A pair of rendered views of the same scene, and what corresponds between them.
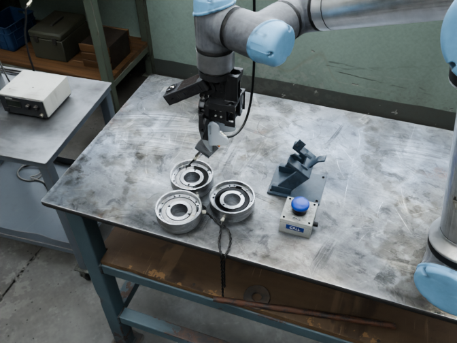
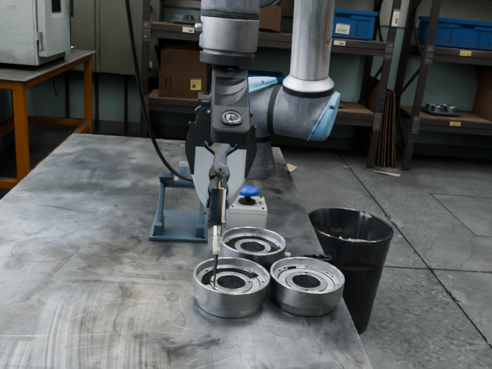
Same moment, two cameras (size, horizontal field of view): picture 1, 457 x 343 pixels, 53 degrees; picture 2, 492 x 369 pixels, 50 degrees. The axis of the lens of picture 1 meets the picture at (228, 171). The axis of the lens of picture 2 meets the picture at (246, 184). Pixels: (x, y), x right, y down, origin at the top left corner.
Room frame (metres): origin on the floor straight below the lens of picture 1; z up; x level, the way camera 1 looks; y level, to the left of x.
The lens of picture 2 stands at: (1.05, 0.69, 1.19)
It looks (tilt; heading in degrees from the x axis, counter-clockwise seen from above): 19 degrees down; 246
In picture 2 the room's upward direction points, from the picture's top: 5 degrees clockwise
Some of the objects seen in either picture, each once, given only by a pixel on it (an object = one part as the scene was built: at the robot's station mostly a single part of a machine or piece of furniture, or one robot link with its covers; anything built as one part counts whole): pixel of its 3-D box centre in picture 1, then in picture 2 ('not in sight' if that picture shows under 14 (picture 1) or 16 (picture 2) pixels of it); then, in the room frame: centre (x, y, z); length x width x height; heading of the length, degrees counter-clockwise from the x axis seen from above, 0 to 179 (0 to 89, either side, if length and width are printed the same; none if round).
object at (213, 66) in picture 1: (216, 57); (226, 36); (0.80, 0.02, 1.15); 0.08 x 0.08 x 0.05
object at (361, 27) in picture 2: not in sight; (337, 23); (-1.34, -3.12, 1.11); 0.52 x 0.38 x 0.22; 160
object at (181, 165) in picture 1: (192, 180); (230, 287); (0.79, 0.09, 0.82); 0.10 x 0.10 x 0.04
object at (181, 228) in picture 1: (179, 212); (305, 285); (0.69, 0.11, 0.82); 0.10 x 0.10 x 0.04
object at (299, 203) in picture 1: (299, 209); (247, 199); (0.67, -0.16, 0.85); 0.04 x 0.04 x 0.05
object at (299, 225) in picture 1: (300, 217); (246, 211); (0.66, -0.16, 0.82); 0.08 x 0.07 x 0.05; 70
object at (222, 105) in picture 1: (220, 93); (223, 97); (0.79, 0.01, 1.07); 0.09 x 0.08 x 0.12; 71
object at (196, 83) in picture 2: not in sight; (184, 71); (-0.22, -3.50, 0.64); 0.49 x 0.40 x 0.37; 165
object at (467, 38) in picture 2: not in sight; (455, 33); (-2.27, -2.78, 1.11); 0.52 x 0.38 x 0.22; 160
